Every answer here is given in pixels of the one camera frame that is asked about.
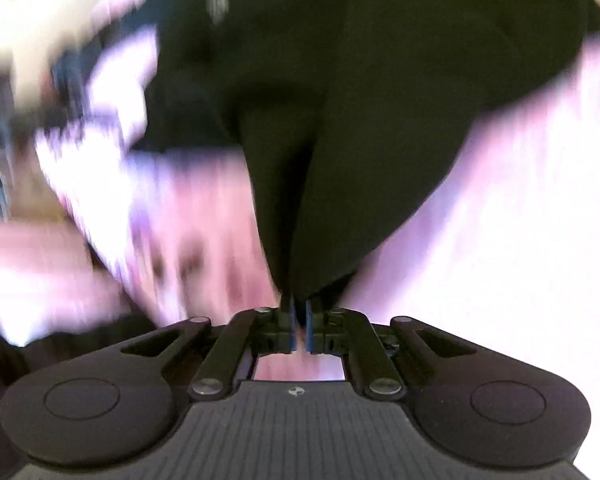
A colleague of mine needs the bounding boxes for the pink rose bedsheet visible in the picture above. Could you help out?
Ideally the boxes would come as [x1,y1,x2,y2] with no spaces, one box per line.
[0,0,600,393]

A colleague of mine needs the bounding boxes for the black zip jacket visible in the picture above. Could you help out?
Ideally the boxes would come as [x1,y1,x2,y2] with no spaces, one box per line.
[144,0,600,306]

